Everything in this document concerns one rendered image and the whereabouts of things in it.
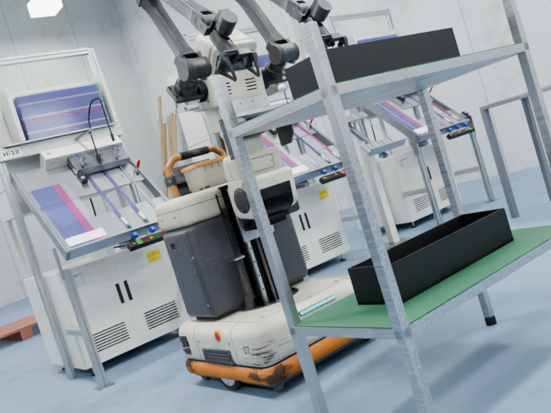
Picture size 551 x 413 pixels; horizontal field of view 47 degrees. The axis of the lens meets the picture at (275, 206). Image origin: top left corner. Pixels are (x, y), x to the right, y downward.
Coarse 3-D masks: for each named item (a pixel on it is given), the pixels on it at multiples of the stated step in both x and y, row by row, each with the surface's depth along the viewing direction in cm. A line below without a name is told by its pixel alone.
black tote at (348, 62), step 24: (336, 48) 169; (360, 48) 174; (384, 48) 179; (408, 48) 186; (432, 48) 192; (456, 48) 199; (288, 72) 178; (312, 72) 171; (336, 72) 167; (360, 72) 173
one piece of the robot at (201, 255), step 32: (224, 192) 264; (160, 224) 271; (192, 224) 257; (224, 224) 264; (288, 224) 284; (192, 256) 256; (224, 256) 262; (256, 256) 267; (288, 256) 281; (192, 288) 264; (224, 288) 260; (256, 288) 265
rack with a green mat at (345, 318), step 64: (512, 0) 198; (320, 64) 146; (448, 64) 174; (256, 128) 171; (256, 192) 182; (448, 192) 236; (384, 256) 149; (512, 256) 184; (320, 320) 180; (384, 320) 160; (320, 384) 186
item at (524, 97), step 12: (516, 96) 403; (528, 96) 395; (480, 108) 431; (528, 108) 448; (528, 120) 450; (492, 132) 430; (492, 144) 432; (540, 144) 450; (540, 156) 450; (504, 168) 432; (540, 168) 453; (504, 180) 432; (504, 192) 435; (516, 204) 434; (516, 216) 433
